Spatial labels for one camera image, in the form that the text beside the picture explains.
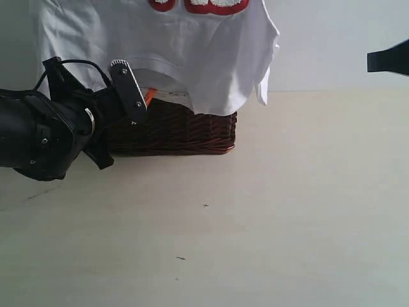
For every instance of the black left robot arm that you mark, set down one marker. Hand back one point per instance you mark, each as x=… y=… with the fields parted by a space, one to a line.
x=42 y=136

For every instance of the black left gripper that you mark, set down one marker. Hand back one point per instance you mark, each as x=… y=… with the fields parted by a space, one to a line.
x=97 y=111

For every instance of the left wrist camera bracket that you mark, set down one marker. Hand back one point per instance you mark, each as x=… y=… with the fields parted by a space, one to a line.
x=61 y=82

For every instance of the dark red wicker basket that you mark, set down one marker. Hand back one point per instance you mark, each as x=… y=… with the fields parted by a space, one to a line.
x=173 y=129

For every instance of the orange neck label tag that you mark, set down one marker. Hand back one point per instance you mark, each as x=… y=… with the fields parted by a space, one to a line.
x=149 y=96

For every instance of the white t-shirt red print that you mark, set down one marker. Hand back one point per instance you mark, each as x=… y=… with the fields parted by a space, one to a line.
x=208 y=56

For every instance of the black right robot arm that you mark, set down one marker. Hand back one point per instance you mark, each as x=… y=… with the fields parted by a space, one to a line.
x=393 y=60

